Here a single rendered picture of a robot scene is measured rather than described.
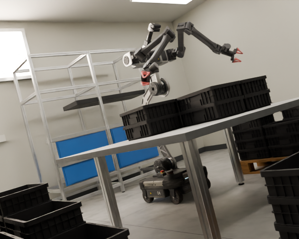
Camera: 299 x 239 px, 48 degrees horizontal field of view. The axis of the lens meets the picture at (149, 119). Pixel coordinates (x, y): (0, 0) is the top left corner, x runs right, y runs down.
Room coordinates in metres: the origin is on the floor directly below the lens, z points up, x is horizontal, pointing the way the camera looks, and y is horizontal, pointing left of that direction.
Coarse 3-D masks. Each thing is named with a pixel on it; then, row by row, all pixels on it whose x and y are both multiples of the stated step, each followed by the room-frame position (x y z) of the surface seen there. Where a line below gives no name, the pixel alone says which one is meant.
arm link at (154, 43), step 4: (168, 28) 2.80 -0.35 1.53; (168, 32) 2.78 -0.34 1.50; (172, 32) 2.79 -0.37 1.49; (160, 36) 2.89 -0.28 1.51; (172, 36) 2.80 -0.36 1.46; (156, 40) 2.92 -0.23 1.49; (160, 40) 2.91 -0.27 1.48; (152, 44) 2.95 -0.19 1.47; (156, 44) 2.94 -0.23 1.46; (140, 48) 3.01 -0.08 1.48; (144, 48) 3.00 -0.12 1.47; (148, 48) 2.98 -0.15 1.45; (152, 48) 2.98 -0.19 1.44; (136, 52) 3.04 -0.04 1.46; (140, 52) 3.03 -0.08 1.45; (144, 52) 3.01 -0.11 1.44; (148, 52) 3.01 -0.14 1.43; (136, 56) 3.05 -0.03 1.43
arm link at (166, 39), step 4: (164, 32) 2.76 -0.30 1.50; (164, 36) 2.78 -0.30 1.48; (168, 36) 2.77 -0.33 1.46; (164, 40) 2.75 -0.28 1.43; (168, 40) 2.77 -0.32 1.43; (172, 40) 2.80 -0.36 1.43; (160, 44) 2.75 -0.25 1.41; (164, 44) 2.75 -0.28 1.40; (160, 48) 2.73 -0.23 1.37; (164, 48) 2.75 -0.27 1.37; (156, 52) 2.71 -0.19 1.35; (160, 52) 2.73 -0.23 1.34; (152, 56) 2.71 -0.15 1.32; (156, 56) 2.70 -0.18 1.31; (148, 60) 2.70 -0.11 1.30; (152, 60) 2.68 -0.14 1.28; (156, 60) 2.71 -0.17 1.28; (148, 64) 2.66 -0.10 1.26
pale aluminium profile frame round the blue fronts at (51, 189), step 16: (128, 48) 4.98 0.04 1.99; (32, 64) 4.05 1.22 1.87; (80, 64) 5.20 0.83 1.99; (96, 64) 5.38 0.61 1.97; (112, 64) 5.60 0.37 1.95; (16, 80) 4.56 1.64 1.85; (32, 80) 4.05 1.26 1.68; (96, 80) 4.56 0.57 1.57; (128, 80) 4.89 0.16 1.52; (32, 96) 4.15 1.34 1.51; (64, 96) 4.95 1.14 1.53; (80, 112) 5.08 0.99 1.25; (48, 128) 4.05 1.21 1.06; (32, 144) 4.56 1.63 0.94; (48, 144) 4.05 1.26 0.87; (80, 160) 4.22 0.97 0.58; (144, 160) 5.44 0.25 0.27; (96, 176) 5.07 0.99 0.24; (144, 176) 4.80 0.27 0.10; (64, 192) 4.05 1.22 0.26; (80, 192) 4.88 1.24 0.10; (96, 192) 4.31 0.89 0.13
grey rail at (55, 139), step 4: (112, 124) 4.61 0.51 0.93; (116, 124) 4.65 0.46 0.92; (120, 124) 4.69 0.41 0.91; (96, 128) 4.45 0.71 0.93; (100, 128) 4.49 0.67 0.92; (104, 128) 4.53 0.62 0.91; (80, 132) 4.30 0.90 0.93; (84, 132) 4.34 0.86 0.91; (88, 132) 4.37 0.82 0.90; (92, 132) 4.40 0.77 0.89; (64, 136) 4.16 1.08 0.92; (68, 136) 4.19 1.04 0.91; (72, 136) 4.22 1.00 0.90; (76, 136) 4.26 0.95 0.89; (52, 140) 4.06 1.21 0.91; (56, 140) 4.09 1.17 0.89; (60, 140) 4.19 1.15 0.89
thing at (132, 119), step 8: (168, 104) 2.52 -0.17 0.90; (136, 112) 2.51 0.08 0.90; (144, 112) 2.42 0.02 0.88; (152, 112) 2.44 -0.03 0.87; (160, 112) 2.47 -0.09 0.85; (168, 112) 2.51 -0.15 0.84; (176, 112) 2.54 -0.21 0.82; (128, 120) 2.63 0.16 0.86; (136, 120) 2.52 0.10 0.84; (144, 120) 2.42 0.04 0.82
